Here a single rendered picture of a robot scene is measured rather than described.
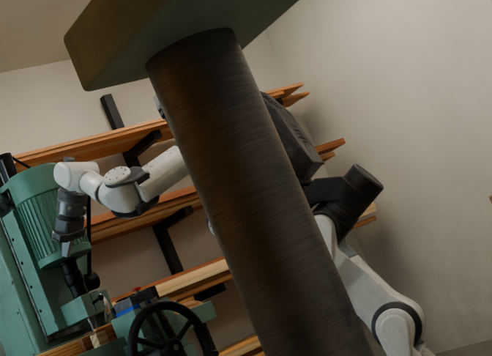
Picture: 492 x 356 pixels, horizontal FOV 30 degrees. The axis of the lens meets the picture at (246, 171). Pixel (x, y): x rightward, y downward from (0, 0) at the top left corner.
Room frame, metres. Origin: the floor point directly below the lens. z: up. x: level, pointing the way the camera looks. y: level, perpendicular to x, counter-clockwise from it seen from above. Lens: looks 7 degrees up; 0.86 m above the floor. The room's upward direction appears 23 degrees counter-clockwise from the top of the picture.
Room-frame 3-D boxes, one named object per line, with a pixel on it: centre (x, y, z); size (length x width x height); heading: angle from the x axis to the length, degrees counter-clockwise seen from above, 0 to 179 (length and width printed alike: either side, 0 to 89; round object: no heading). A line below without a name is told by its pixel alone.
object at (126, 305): (2.84, 0.46, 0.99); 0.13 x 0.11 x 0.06; 135
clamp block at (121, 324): (2.84, 0.47, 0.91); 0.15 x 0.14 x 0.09; 135
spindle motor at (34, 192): (2.94, 0.64, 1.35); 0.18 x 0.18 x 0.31
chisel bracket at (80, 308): (2.95, 0.65, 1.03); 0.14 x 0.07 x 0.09; 45
